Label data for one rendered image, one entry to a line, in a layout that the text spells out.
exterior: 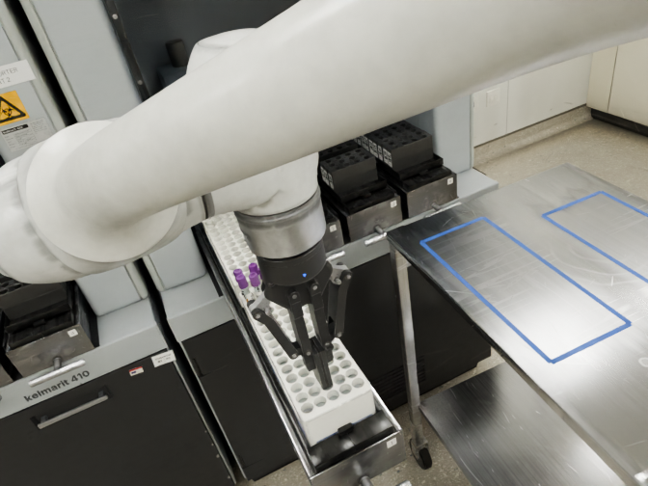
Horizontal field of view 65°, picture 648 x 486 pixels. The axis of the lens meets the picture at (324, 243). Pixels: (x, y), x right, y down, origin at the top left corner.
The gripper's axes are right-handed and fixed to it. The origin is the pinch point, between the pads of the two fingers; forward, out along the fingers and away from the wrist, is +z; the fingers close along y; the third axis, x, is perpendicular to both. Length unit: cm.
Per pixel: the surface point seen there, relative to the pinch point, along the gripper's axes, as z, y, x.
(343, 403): 3.6, -0.7, 4.7
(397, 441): 11.1, -5.8, 8.3
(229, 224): 3.8, 0.2, -48.0
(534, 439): 62, -46, -6
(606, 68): 58, -229, -152
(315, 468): 8.7, 5.6, 7.7
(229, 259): 3.5, 3.7, -35.2
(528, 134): 86, -188, -162
